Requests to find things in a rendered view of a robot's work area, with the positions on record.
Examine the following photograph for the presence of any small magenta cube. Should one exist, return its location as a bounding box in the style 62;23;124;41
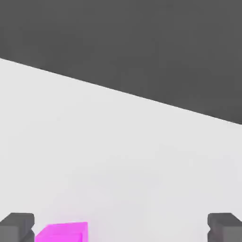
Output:
35;221;89;242

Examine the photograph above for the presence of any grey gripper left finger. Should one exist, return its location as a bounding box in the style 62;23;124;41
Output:
0;212;35;242

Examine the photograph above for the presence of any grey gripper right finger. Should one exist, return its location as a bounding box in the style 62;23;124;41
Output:
207;212;242;242

